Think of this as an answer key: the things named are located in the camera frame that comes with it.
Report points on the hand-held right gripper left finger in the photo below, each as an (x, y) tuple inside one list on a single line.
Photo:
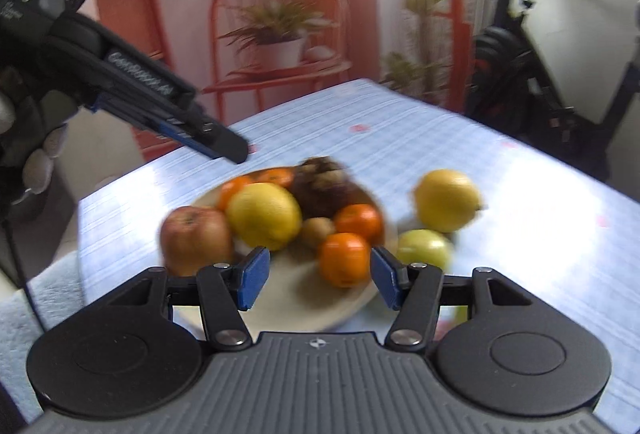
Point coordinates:
[(252, 279)]

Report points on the person's left hand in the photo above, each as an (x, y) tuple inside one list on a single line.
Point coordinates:
[(35, 149)]

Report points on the large yellow lemon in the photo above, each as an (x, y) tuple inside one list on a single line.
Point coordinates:
[(264, 221)]

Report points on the red apple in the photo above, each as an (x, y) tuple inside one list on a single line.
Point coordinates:
[(195, 239)]

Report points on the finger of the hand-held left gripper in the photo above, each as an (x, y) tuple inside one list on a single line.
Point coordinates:
[(175, 132), (150, 74)]

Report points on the small yellow lemon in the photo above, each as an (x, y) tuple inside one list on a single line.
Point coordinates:
[(447, 199)]

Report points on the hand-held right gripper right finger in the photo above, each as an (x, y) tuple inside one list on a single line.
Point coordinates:
[(387, 276)]

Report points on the orange mandarin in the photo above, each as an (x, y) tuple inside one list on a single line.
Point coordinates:
[(359, 221), (277, 176), (345, 259), (232, 191)]

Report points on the brown kiwi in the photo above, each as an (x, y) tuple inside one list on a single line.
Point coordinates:
[(317, 231)]

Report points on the cream round plate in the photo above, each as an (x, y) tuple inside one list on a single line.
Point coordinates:
[(295, 284)]

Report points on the dark purple mangosteen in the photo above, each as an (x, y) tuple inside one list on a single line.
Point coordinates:
[(325, 194)]

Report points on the black exercise bike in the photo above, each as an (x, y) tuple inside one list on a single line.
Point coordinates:
[(505, 64)]

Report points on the white fluffy cloth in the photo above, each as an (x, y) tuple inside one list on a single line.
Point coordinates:
[(30, 314)]

